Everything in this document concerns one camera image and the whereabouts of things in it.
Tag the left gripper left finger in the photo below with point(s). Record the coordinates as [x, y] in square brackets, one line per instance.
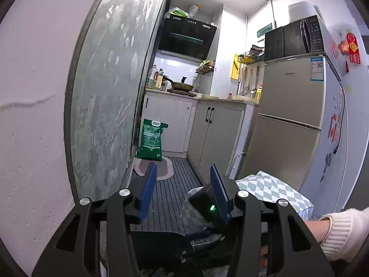
[127, 206]

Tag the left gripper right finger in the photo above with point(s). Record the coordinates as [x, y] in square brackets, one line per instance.
[241, 212]

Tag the white kitchen cabinet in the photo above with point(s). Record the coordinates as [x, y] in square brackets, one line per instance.
[177, 111]

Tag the person's right hand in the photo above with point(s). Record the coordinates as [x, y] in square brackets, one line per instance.
[317, 229]

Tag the green white checkered tablecloth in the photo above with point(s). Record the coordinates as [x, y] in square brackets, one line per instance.
[259, 193]

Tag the striped blue floor rug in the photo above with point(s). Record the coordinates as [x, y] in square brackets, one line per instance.
[167, 200]

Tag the green rice bag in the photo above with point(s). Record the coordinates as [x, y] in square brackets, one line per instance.
[150, 148]

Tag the silver refrigerator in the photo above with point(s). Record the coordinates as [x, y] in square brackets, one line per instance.
[297, 127]

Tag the white knit right sleeve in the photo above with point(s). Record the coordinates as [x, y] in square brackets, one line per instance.
[346, 234]

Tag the frosted patterned sliding door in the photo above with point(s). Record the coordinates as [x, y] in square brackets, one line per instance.
[105, 83]

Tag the yellow bottle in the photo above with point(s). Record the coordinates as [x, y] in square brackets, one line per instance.
[159, 79]

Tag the frying pan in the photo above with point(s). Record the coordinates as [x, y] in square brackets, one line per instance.
[179, 86]

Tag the oil bottle red cap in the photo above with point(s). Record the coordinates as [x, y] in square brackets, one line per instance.
[152, 76]

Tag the black range hood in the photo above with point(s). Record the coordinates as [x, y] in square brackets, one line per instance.
[186, 36]

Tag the black microwave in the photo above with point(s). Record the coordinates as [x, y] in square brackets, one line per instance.
[304, 36]

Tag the red fridge decoration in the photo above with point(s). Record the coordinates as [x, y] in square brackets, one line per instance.
[348, 47]

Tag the side cabinet with black handles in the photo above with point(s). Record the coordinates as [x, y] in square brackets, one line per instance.
[220, 135]

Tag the wall spice rack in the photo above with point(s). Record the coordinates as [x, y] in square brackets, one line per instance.
[205, 67]

